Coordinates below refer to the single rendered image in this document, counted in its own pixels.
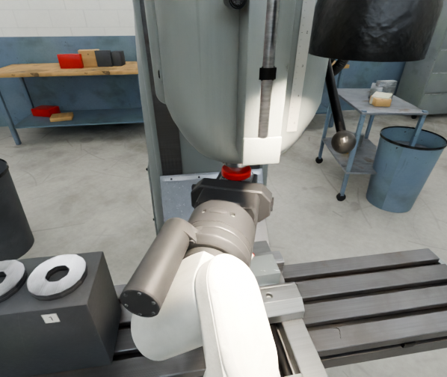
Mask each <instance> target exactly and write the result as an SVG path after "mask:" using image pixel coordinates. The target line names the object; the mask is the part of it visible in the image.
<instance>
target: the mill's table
mask: <svg viewBox="0 0 447 377"><path fill-rule="evenodd" d="M282 275H283V278H284V280H285V282H290V281H294V282H295V284H296V286H297V288H298V290H299V292H300V294H301V296H302V299H303V306H304V310H305V312H304V315H303V318H302V320H303V322H304V324H305V326H306V329H307V330H308V333H309V335H310V337H311V339H312V342H313V344H314V346H315V349H316V351H317V353H318V355H319V357H320V359H321V362H322V363H323V366H324V368H325V369H327V368H331V367H339V366H344V365H349V364H357V363H362V362H366V361H374V360H379V359H384V358H392V357H397V356H401V355H409V354H414V353H419V352H427V351H431V350H436V349H444V348H447V264H446V263H445V262H444V261H442V260H441V259H440V258H439V257H438V256H437V255H436V254H435V253H434V252H433V251H431V250H430V249H429V248H423V249H416V250H410V251H398V252H392V253H385V254H372V255H366V256H360V257H348V258H341V259H334V260H322V261H316V262H309V263H297V264H291V265H284V267H283V273H282ZM125 287H126V284H121V285H114V288H115V291H116V294H117V297H118V300H119V303H120V307H121V310H122V311H121V316H120V324H119V328H118V332H117V340H116V344H115V349H114V356H113V361H112V364H110V365H105V366H100V367H90V368H84V369H79V370H70V371H64V372H59V373H50V374H44V375H38V376H29V377H203V376H204V373H205V371H206V362H205V356H204V351H203V346H201V347H199V348H196V349H193V350H191V351H188V352H185V353H182V354H180V355H177V356H174V357H172V358H168V359H166V360H163V361H153V360H150V359H149V358H146V357H145V356H144V355H142V354H141V352H140V351H139V350H138V348H137V347H136V345H135V343H134V340H133V338H132V332H131V320H132V313H131V312H130V311H128V310H127V309H126V308H125V307H124V306H123V305H122V303H121V301H120V294H121V293H122V291H123V290H124V288H125Z"/></svg>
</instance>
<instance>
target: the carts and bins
mask: <svg viewBox="0 0 447 377"><path fill-rule="evenodd" d="M396 85H397V81H395V80H377V82H376V83H372V86H371V88H337V91H338V95H339V97H340V98H341V99H343V100H344V101H345V102H346V103H347V104H349V105H350V106H351V107H352V108H354V109H355V110H356V111H358V112H359V113H360V119H359V122H358V124H357V130H356V132H352V133H353V134H354V135H355V137H356V140H357V142H356V145H355V148H354V149H353V150H352V151H351V152H349V153H337V152H336V151H335V150H334V149H333V148H332V145H331V140H332V138H326V134H327V127H328V123H329V119H330V113H331V106H330V101H329V104H328V108H327V115H326V119H325V123H324V130H323V134H322V137H321V145H320V149H319V153H318V157H317V158H316V159H315V161H316V163H318V164H320V163H322V162H323V159H322V157H321V156H322V152H323V148H324V145H326V146H327V148H328V150H329V151H330V152H331V153H332V155H333V157H334V158H335V159H336V161H337V162H338V163H339V165H340V166H341V168H342V170H343V171H344V172H345V175H344V178H343V181H342V187H341V190H340V193H338V194H337V196H336V199H337V200H338V201H343V200H344V199H345V198H346V196H345V189H346V186H347V183H348V178H349V175H350V174H371V176H370V180H369V186H368V189H367V192H366V198H367V200H368V202H369V203H371V204H372V205H373V206H376V207H377V208H379V209H382V210H385V211H387V212H397V213H401V212H408V211H410V210H411V208H412V206H413V204H414V203H415V201H416V199H417V197H418V196H419V193H420V191H421V190H422V188H423V186H424V184H425V183H426V181H427V179H428V177H429V176H430V174H431V172H432V170H433V169H434V166H435V164H436V163H437V161H438V159H439V157H440V155H441V154H442V152H443V150H444V148H445V147H447V145H446V144H447V140H446V139H445V138H444V137H442V136H441V135H438V134H437V133H434V132H430V131H428V130H424V129H422V126H423V124H424V122H425V118H426V116H427V115H428V111H426V110H422V109H420V108H418V107H416V106H414V105H412V104H410V103H408V102H406V101H404V100H402V99H400V98H398V97H397V96H395V95H393V94H394V91H395V87H396ZM366 115H370V118H369V123H368V126H367V129H366V133H365V136H364V134H363V133H362V128H363V124H364V120H365V118H366ZM375 115H420V117H419V120H418V122H417V124H416V128H414V127H408V126H388V127H385V128H383V129H382V130H381V132H380V138H379V142H378V146H377V147H376V146H375V145H374V144H373V143H372V142H371V141H370V140H369V139H368V137H369V133H370V130H371V127H372V123H373V120H374V116H375ZM6 163H7V162H6V161H5V160H3V159H0V261H4V260H17V259H19V258H20V257H22V256H23V255H24V254H26V253H27V252H28V251H29V250H30V249H31V247H32V245H33V244H34V237H33V234H32V232H31V228H30V226H29V223H28V220H27V218H26V216H25V212H24V210H23V208H22V204H21V202H20V199H19V196H18V194H17V191H16V188H15V185H14V183H13V180H12V177H11V175H10V171H9V169H8V168H9V166H8V165H7V164H6Z"/></svg>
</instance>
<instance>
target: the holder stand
mask: <svg viewBox="0 0 447 377"><path fill-rule="evenodd" d="M121 311H122V310H121V307H120V303H119V300H118V297H117V294H116V291H115V288H114V284H113V281H112V279H111V274H110V272H109V269H108V265H107V263H106V259H105V255H104V253H103V251H97V252H89V253H81V254H64V255H58V256H50V257H36V258H28V259H21V260H4V261H0V377H29V376H38V375H44V374H50V373H59V372H64V371H70V370H79V369H84V368H90V367H100V366H105V365H110V364H112V361H113V356H114V349H115V344H116V340H117V332H118V328H119V324H120V316H121Z"/></svg>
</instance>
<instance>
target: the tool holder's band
mask: <svg viewBox="0 0 447 377"><path fill-rule="evenodd" d="M221 173H222V176H223V177H225V178H226V179H228V180H235V181H239V180H245V179H247V178H248V177H250V175H251V167H250V166H247V167H245V168H243V169H242V170H241V171H233V170H231V169H230V168H229V167H227V166H226V165H224V166H223V167H222V168H221Z"/></svg>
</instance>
